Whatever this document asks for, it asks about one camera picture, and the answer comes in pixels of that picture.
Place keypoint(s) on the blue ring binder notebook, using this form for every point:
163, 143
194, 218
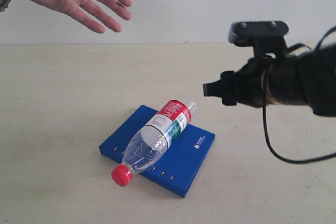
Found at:
178, 167

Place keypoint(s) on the clear water bottle red cap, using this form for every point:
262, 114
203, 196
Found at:
152, 140

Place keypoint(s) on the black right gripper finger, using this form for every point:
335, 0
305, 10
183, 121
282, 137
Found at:
213, 89

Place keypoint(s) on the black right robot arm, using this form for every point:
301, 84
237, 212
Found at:
307, 79

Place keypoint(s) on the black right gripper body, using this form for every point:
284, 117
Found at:
245, 86

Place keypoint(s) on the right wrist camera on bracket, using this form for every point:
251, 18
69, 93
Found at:
265, 36

